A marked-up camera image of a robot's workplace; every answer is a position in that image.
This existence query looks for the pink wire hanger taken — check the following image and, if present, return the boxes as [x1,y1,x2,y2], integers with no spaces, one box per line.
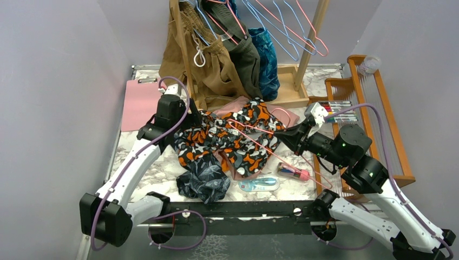
[226,107,333,191]

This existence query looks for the pink clipboard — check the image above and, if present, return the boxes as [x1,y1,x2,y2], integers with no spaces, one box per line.
[121,80,167,132]

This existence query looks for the blue patterned hanging shorts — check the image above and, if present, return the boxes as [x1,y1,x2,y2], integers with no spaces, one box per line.
[248,27,280,101]

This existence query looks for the blue wire hanger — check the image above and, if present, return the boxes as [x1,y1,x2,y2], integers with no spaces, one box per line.
[179,0,318,62]

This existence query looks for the wooden clothes rack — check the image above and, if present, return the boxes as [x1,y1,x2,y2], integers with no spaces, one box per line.
[169,0,329,110]

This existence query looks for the brown hanging shorts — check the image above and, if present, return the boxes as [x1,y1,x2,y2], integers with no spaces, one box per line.
[159,1,249,110]

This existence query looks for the pink cylindrical bottle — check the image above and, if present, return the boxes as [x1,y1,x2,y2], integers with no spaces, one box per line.
[277,162,310,181]

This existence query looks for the dark leaf print shorts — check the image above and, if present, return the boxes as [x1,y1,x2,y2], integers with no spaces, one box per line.
[176,154,231,204]

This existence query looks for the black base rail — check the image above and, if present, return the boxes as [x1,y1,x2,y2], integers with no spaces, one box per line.
[145,200,330,236]

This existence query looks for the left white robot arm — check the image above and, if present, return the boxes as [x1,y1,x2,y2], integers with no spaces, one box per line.
[79,94,200,251]

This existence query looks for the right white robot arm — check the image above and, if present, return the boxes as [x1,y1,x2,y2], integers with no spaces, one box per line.
[274,118,456,259]

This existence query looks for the orange camouflage shorts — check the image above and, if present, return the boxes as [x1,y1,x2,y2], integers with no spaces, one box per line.
[173,98,285,178]

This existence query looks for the set of coloured markers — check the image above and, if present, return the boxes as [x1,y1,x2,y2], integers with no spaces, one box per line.
[317,100,359,124]

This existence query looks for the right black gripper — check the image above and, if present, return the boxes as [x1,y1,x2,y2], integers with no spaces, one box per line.
[273,118,348,167]

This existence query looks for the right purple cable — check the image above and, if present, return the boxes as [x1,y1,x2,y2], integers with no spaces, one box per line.
[312,103,455,260]

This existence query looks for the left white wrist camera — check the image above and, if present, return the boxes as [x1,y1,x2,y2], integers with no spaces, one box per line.
[158,84,186,98]

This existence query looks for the wooden weaving loom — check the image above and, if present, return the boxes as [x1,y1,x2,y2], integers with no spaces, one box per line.
[310,55,416,187]

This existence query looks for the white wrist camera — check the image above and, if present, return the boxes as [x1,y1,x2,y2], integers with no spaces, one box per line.
[304,102,329,127]
[158,84,186,98]

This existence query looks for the pink wire hanger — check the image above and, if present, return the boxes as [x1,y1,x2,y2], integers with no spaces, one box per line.
[206,0,329,58]

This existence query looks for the clear blue plastic package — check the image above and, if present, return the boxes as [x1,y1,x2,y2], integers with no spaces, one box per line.
[238,177,280,192]

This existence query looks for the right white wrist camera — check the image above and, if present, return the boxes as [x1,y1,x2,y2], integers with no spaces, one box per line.
[304,102,329,127]

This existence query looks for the dark green hanging shorts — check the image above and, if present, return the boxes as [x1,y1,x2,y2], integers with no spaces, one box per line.
[198,1,262,98]

